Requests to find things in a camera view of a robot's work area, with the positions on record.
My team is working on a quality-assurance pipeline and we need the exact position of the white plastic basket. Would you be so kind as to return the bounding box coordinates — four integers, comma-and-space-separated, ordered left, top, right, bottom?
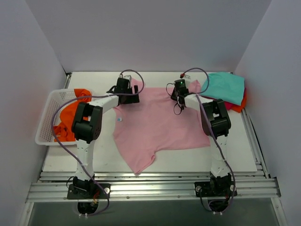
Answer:
35, 89, 93, 146

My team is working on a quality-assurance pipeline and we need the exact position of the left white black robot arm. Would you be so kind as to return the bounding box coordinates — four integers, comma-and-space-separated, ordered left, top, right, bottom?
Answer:
71, 75, 140, 197

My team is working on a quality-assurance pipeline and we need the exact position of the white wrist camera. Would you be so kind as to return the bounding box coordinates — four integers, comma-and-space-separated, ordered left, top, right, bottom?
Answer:
180, 73, 192, 87
119, 74, 132, 81

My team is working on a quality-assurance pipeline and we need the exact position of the orange t shirt in basket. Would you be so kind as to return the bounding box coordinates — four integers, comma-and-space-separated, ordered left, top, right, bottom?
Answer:
54, 97, 91, 142

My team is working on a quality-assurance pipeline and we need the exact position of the magenta folded t shirt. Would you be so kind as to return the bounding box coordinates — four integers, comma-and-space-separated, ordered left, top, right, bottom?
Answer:
224, 101, 234, 110

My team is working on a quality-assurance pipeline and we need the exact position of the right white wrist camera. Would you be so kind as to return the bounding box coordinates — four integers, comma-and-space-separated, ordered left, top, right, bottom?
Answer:
180, 73, 192, 87

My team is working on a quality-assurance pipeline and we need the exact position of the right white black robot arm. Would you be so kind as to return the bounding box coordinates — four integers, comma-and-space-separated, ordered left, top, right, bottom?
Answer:
171, 79, 231, 194

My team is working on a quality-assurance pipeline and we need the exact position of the right black thin cable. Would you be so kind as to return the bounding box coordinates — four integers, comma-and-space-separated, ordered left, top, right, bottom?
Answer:
166, 82, 186, 116

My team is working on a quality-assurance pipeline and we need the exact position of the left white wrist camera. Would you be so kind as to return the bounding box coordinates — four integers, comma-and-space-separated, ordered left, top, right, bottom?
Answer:
119, 74, 132, 81

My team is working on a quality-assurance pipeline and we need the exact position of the teal folded t shirt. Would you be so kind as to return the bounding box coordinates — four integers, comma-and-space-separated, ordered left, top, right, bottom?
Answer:
201, 72, 245, 105

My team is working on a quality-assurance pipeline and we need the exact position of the pink t shirt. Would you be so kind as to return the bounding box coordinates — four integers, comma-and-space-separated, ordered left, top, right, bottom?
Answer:
113, 87, 210, 174

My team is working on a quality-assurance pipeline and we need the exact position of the orange folded t shirt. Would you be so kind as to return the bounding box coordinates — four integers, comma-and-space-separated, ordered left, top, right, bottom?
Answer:
231, 90, 247, 113

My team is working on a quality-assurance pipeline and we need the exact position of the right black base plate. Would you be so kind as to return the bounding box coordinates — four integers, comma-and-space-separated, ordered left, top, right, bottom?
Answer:
194, 181, 238, 197

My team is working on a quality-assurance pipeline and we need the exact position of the aluminium rail frame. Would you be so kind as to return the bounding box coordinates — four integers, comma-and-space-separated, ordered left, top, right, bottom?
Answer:
25, 72, 290, 226

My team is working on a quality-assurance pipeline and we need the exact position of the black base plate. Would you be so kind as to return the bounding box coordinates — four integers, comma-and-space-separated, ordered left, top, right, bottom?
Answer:
67, 183, 111, 200
194, 181, 238, 197

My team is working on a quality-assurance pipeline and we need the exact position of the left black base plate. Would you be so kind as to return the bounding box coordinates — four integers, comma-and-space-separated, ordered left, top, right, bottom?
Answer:
67, 183, 111, 200

